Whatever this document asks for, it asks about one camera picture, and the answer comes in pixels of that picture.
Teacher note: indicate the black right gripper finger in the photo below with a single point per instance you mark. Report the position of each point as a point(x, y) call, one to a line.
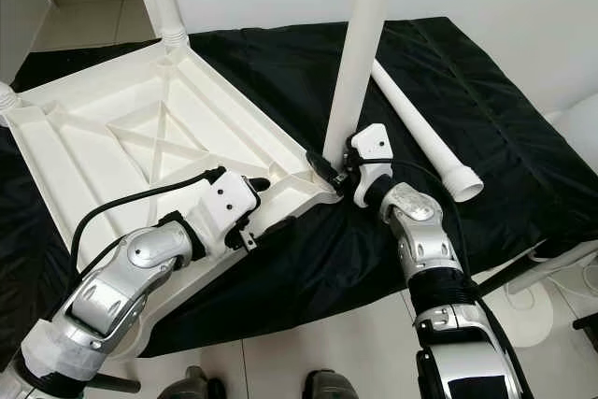
point(320, 166)

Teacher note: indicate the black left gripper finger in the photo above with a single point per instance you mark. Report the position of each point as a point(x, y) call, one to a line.
point(258, 184)

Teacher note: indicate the white plastic children table top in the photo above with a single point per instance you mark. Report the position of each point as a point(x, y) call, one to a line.
point(93, 147)

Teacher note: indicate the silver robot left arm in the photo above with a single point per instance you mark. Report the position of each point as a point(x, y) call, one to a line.
point(117, 292)

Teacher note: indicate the grey robot left leg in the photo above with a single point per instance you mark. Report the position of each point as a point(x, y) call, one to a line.
point(187, 385)

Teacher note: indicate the grey robot leg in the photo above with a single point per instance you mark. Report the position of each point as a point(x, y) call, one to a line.
point(187, 385)
point(327, 387)

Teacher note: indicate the grey robot right leg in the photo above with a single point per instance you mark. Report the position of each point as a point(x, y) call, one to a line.
point(327, 387)

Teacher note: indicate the black cloth table cover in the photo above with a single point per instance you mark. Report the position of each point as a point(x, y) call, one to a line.
point(523, 91)

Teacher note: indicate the white round lamp base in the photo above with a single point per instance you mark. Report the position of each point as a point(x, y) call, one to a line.
point(537, 320)

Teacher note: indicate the black furniture foot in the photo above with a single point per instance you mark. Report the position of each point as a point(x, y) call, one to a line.
point(587, 322)

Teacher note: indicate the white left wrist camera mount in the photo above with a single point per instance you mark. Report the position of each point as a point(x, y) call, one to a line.
point(229, 203)

